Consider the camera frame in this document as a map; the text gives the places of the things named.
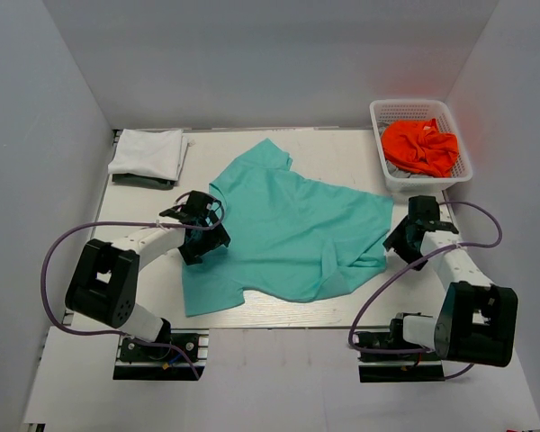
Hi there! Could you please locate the grey t shirt in basket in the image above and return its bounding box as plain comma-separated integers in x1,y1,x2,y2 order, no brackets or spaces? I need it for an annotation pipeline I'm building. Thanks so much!
386,160,430,179

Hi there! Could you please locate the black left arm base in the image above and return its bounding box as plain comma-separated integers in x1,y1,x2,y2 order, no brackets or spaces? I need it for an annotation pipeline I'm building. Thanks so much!
112,328,209,382

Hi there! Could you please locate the teal t shirt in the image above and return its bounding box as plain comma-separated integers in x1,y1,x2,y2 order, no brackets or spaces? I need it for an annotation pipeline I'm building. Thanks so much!
182,139,393,317

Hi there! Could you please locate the orange t shirt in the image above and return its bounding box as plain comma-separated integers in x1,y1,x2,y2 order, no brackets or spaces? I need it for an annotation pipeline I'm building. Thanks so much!
379,119,460,178

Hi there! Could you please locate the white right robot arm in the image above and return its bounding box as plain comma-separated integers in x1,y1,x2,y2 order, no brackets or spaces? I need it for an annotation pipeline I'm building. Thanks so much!
383,195,518,367

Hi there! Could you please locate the folded white t shirt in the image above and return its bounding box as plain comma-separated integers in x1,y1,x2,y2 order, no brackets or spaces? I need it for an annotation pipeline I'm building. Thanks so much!
108,129,188,181

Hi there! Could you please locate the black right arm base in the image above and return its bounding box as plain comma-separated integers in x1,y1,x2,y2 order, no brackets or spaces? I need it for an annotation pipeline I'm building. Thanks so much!
352,313,445,383

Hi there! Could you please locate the folded dark green t shirt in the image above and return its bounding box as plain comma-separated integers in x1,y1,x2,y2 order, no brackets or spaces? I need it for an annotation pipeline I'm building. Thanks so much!
112,173,176,190

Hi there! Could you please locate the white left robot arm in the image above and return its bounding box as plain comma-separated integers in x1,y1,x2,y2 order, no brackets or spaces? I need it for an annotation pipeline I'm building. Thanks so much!
65,191,230,359

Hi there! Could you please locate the white plastic basket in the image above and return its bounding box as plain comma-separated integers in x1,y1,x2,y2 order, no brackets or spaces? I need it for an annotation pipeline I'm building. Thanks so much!
370,99,473,194

